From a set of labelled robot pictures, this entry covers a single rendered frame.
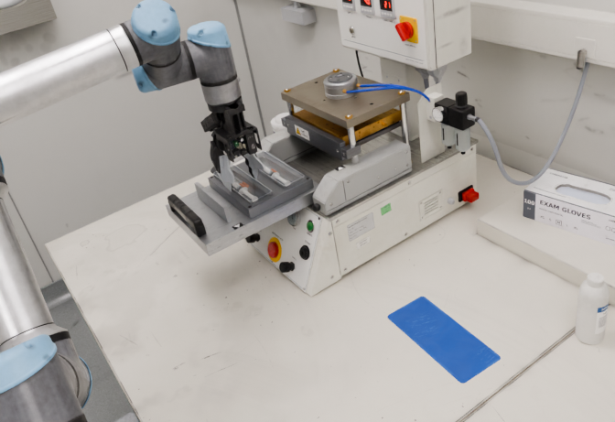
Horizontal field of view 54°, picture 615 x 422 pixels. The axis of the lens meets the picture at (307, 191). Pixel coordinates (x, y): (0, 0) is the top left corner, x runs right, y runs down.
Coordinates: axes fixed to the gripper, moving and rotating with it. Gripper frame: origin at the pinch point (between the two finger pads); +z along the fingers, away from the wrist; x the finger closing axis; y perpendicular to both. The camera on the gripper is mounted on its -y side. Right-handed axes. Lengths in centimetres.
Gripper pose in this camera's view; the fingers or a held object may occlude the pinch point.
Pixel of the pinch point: (241, 179)
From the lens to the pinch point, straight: 134.6
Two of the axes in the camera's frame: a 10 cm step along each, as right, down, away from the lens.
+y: 5.5, 3.6, -7.5
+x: 8.2, -4.1, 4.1
